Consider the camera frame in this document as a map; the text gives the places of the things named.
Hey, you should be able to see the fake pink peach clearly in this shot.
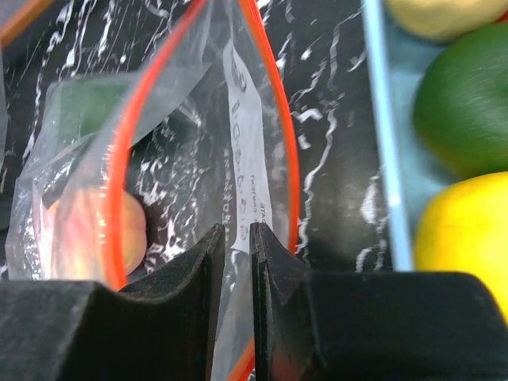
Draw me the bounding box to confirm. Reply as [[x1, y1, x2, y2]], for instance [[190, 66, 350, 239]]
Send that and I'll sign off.
[[37, 189, 147, 280]]

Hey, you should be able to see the fake peach apple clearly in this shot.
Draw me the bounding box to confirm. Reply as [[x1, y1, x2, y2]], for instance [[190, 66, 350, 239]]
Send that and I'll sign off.
[[384, 0, 507, 42]]

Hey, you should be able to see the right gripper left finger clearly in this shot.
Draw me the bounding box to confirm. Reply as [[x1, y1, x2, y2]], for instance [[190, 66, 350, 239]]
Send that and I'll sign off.
[[1, 224, 225, 380]]

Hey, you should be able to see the yellow fake lemon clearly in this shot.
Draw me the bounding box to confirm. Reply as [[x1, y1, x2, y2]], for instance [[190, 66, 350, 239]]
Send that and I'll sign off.
[[413, 171, 507, 315]]

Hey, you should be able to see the blue plastic basket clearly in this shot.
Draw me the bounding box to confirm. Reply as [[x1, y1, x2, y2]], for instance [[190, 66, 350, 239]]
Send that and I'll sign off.
[[363, 1, 470, 271]]

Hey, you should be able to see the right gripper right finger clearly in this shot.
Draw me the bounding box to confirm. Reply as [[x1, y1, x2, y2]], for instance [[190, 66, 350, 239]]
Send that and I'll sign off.
[[250, 223, 507, 380]]

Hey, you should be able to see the clear zip bag with fruit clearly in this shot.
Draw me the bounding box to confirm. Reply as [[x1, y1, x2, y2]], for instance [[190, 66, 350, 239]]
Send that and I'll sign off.
[[5, 1, 299, 380]]

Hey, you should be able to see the green fake mango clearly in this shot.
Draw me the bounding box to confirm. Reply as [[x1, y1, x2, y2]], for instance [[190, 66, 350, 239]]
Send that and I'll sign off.
[[413, 22, 507, 178]]

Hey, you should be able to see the fake green fruit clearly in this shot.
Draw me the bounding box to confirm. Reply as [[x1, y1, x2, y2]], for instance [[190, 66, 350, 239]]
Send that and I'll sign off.
[[44, 73, 136, 141]]

